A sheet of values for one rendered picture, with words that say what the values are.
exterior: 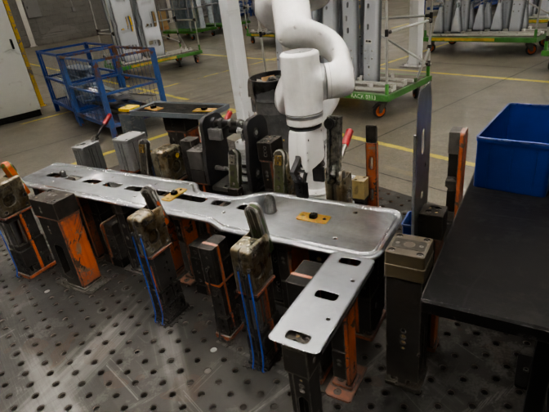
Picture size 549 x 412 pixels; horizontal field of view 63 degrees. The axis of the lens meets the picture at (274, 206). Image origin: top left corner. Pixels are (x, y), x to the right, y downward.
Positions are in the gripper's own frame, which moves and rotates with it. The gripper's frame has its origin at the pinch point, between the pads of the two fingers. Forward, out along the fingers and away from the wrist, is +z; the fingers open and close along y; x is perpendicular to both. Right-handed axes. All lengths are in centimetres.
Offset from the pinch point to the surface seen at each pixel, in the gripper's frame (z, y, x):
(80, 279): 34, 21, -77
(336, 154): -2.3, -14.6, 0.5
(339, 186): 6.2, -13.0, 1.7
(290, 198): 9.2, -8.2, -11.2
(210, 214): 9.0, 7.0, -27.7
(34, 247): 29, 18, -102
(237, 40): 15, -341, -256
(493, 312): 6, 24, 44
